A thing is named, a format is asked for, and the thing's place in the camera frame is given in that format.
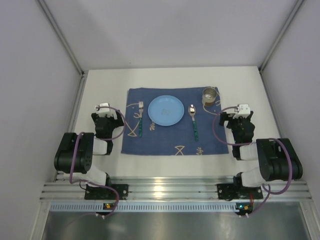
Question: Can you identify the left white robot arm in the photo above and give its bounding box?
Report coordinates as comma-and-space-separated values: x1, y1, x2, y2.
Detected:
54, 110, 125, 188

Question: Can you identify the blue cloth placemat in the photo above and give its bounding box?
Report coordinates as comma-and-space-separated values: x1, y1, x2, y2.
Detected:
121, 87, 229, 156

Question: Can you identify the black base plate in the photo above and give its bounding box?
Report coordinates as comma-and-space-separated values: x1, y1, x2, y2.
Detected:
216, 183, 264, 201
84, 184, 129, 200

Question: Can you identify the aluminium mounting rail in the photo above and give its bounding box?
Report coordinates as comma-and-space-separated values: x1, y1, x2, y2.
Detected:
39, 176, 312, 201

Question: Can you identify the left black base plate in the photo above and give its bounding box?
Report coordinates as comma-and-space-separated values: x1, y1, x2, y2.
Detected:
84, 184, 129, 200

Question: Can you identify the light blue plastic plate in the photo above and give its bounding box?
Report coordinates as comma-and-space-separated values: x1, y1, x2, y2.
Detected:
147, 95, 185, 127

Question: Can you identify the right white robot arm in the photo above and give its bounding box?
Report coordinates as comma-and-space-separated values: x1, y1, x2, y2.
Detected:
219, 110, 303, 188

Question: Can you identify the purple cable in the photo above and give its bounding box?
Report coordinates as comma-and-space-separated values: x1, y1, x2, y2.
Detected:
212, 106, 293, 218
68, 106, 126, 218

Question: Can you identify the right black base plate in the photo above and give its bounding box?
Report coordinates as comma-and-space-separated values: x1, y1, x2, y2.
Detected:
216, 183, 264, 201

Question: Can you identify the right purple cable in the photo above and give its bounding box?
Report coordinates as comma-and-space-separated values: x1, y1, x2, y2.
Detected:
212, 106, 293, 218

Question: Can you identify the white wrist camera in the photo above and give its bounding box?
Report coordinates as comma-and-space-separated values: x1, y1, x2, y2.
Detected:
95, 102, 112, 118
233, 103, 251, 119

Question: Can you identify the left aluminium frame post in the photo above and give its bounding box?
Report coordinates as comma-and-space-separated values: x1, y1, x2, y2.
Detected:
34, 0, 85, 76

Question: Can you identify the right aluminium frame post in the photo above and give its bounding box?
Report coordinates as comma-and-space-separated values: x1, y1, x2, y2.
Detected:
258, 0, 307, 72

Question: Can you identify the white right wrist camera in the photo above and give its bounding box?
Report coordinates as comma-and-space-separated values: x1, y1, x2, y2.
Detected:
233, 103, 251, 119

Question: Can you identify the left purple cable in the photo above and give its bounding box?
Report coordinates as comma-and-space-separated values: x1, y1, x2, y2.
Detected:
68, 106, 126, 218

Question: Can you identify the metal spoon teal handle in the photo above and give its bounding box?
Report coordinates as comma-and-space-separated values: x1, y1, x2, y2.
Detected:
188, 104, 199, 142

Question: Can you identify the metal fork teal handle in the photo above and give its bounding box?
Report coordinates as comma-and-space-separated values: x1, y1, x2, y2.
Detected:
138, 101, 144, 137

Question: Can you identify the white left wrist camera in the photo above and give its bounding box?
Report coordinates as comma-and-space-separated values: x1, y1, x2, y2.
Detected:
95, 102, 112, 118

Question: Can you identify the small metal cup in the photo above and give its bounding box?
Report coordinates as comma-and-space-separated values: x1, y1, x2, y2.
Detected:
202, 87, 218, 106

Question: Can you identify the aluminium frame post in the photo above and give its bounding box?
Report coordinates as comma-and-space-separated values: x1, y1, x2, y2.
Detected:
34, 0, 85, 76
258, 0, 307, 72

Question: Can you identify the perforated grey cable duct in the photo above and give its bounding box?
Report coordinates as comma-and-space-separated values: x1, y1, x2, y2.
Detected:
50, 201, 251, 213

